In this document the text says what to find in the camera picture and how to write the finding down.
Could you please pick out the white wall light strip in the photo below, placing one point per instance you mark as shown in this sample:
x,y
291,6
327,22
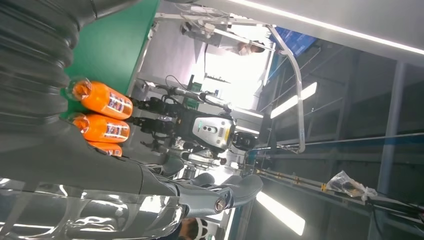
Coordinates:
x,y
331,26

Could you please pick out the silver metal gantry frame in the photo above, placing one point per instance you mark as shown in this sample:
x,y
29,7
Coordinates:
x,y
299,99

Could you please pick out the clear plastic bag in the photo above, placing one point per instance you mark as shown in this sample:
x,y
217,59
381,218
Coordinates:
x,y
344,185

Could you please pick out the blue display screen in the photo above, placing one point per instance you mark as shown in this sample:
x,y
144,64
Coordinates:
x,y
294,41

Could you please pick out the ceiling light panel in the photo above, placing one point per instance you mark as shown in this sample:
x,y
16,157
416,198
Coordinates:
x,y
291,101

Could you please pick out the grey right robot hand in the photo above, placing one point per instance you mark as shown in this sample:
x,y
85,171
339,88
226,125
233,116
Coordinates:
x,y
82,172

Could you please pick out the orange juice bottle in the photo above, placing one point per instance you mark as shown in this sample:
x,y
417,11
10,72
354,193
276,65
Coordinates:
x,y
109,148
99,129
102,99

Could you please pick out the person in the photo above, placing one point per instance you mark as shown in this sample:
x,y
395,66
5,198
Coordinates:
x,y
190,228
246,49

